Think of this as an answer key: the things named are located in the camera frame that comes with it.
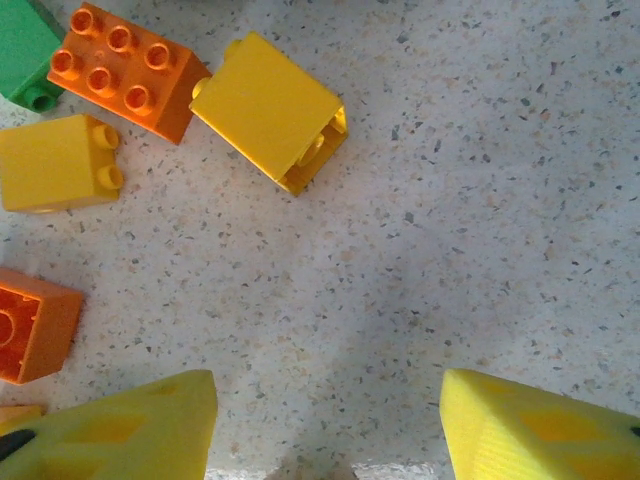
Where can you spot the orange two-by-three lego brick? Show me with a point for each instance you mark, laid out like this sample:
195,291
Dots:
130,75

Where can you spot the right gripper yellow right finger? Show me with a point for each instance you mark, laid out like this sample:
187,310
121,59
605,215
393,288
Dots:
525,440

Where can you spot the green lego brick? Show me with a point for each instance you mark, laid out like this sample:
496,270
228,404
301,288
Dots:
22,45

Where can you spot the orange two-by-two lego brick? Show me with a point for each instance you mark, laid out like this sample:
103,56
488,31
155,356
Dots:
45,325

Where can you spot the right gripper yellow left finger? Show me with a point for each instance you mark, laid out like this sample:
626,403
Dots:
125,435

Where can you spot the yellow lego brick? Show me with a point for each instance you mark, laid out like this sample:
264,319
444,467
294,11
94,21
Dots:
265,105
45,165

